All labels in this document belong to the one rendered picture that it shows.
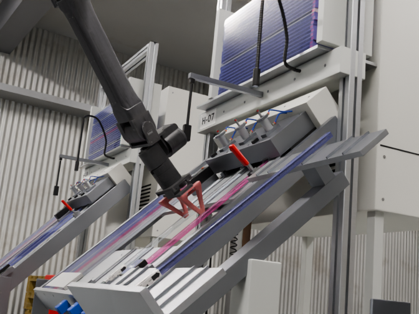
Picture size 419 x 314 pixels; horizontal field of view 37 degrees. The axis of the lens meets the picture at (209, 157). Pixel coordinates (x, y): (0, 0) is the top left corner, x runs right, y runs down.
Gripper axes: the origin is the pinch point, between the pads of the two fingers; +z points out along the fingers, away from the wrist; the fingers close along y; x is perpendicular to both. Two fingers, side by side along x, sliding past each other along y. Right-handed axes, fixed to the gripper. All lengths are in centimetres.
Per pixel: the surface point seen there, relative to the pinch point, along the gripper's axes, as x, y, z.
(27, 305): -4, 392, 59
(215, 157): -19.8, 10.8, -5.2
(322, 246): -302, 442, 231
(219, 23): -64, 36, -35
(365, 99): -53, -16, 4
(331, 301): -5.6, -22.1, 31.7
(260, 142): -19.9, -12.8, -5.2
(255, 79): -27.4, -14.9, -18.4
